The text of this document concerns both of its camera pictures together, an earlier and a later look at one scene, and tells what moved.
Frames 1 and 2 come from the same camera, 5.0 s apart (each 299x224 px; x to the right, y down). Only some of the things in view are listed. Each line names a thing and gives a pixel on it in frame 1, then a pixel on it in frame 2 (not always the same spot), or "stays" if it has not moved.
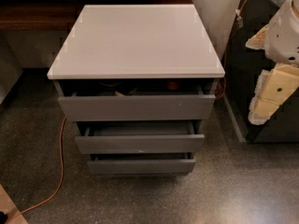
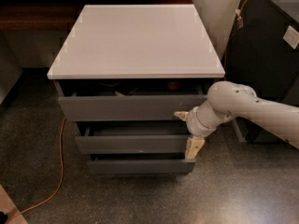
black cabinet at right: (243, 65) stays
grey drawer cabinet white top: (140, 79) stays
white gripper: (284, 36) to (193, 125)
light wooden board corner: (8, 207) stays
